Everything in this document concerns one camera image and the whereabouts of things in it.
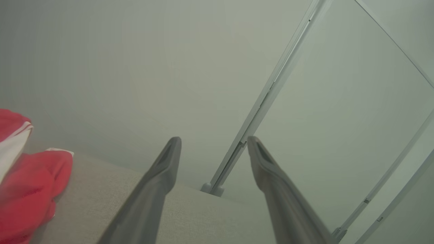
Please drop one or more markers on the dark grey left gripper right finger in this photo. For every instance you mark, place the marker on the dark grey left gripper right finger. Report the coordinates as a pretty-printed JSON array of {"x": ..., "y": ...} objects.
[{"x": 284, "y": 203}]

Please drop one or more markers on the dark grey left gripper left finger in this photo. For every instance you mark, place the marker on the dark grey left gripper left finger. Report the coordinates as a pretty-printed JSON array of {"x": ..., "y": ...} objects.
[{"x": 149, "y": 196}]

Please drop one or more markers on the red shorts with white trim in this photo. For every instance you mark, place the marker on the red shorts with white trim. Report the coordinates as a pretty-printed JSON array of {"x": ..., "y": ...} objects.
[{"x": 30, "y": 189}]

